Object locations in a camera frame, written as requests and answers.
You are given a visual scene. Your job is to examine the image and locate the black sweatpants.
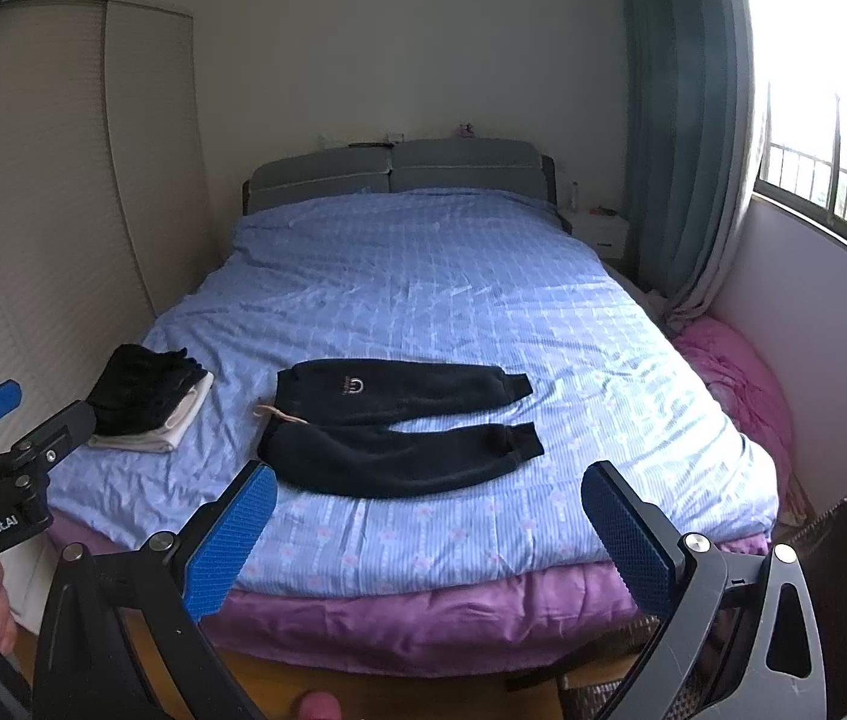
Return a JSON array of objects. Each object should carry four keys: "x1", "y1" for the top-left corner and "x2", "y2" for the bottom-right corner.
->
[{"x1": 256, "y1": 358, "x2": 544, "y2": 499}]

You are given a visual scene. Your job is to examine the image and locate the right hand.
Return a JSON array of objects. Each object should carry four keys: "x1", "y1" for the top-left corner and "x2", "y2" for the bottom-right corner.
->
[{"x1": 296, "y1": 691, "x2": 342, "y2": 720}]

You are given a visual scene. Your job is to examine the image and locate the purple mattress cover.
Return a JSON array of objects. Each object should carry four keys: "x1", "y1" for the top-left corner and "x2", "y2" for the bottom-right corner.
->
[{"x1": 47, "y1": 515, "x2": 770, "y2": 680}]

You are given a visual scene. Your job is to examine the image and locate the folded black garment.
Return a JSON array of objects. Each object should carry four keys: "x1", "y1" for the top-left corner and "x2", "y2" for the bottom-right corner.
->
[{"x1": 85, "y1": 344, "x2": 207, "y2": 437}]

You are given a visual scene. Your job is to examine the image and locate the pink blanket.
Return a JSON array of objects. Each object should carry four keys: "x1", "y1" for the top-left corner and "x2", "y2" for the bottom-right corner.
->
[{"x1": 669, "y1": 313, "x2": 797, "y2": 519}]

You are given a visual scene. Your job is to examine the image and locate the cream louvered wardrobe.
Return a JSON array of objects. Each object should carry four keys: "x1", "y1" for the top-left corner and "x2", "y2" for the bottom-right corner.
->
[{"x1": 0, "y1": 0, "x2": 218, "y2": 452}]

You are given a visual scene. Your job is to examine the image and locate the white nightstand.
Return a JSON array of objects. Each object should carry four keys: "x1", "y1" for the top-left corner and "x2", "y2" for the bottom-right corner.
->
[{"x1": 562, "y1": 210, "x2": 629, "y2": 262}]

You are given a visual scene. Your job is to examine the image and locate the grey padded headboard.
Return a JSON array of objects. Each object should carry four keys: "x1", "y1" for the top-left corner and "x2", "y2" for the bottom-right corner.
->
[{"x1": 240, "y1": 138, "x2": 557, "y2": 238}]

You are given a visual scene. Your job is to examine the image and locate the teal curtain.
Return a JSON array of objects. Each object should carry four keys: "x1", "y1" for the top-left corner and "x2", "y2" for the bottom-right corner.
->
[{"x1": 624, "y1": 0, "x2": 767, "y2": 332}]

